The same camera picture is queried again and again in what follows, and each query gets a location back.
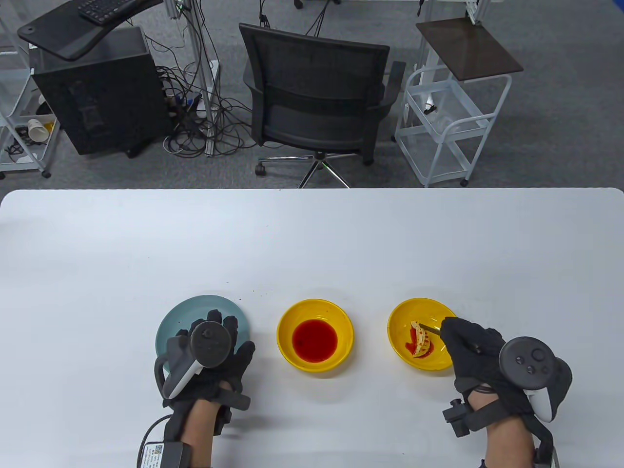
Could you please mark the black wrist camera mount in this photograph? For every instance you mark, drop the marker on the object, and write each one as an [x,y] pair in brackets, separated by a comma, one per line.
[236,402]
[458,419]

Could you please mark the white power strip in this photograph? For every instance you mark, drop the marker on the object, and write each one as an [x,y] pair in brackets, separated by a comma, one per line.
[213,78]

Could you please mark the brown top side table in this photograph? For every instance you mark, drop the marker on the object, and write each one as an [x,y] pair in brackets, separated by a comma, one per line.
[468,48]

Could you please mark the white metal frame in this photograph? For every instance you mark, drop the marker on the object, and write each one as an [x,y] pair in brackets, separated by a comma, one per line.
[475,9]

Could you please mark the black curved desk board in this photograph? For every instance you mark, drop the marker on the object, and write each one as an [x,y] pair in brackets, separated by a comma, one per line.
[58,34]

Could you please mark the pale dumpling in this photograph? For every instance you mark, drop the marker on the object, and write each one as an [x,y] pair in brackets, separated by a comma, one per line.
[421,343]

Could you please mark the person's right hand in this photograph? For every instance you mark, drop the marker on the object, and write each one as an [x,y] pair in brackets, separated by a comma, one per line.
[468,370]

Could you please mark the person's right forearm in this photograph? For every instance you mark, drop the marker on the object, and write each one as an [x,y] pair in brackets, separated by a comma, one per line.
[507,438]

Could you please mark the white rolling shelf cart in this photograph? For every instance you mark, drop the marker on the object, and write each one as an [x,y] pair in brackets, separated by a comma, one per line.
[22,168]

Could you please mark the teal ceramic plate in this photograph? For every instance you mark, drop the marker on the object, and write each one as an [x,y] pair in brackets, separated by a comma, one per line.
[195,307]

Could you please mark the white paper cup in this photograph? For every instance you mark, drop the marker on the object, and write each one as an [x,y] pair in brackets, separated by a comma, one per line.
[36,130]

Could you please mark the aluminium stand leg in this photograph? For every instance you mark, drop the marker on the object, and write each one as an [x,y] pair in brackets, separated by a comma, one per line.
[195,44]

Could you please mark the yellow dumpling bowl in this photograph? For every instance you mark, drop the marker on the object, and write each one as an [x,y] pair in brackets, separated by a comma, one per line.
[404,312]

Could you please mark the black mesh office chair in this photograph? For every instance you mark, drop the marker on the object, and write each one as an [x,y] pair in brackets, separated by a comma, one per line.
[312,73]

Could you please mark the person's left hand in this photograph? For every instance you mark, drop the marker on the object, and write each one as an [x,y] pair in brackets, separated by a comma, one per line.
[239,363]

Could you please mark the person's left forearm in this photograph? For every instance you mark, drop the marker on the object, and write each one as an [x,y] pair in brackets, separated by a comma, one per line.
[197,434]

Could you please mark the yellow soy sauce bowl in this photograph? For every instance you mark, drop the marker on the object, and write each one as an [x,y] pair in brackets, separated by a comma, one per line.
[312,309]

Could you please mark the black computer tower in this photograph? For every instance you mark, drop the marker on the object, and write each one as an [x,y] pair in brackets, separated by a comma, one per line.
[97,107]

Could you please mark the black keyboard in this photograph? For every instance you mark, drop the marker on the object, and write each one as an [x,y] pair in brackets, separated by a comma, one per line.
[102,9]

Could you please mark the red soy sauce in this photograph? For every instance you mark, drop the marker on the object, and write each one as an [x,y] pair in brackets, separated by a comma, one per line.
[314,341]

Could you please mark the dark grey hand controller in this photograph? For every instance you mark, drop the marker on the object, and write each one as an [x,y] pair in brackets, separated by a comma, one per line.
[209,343]
[526,363]

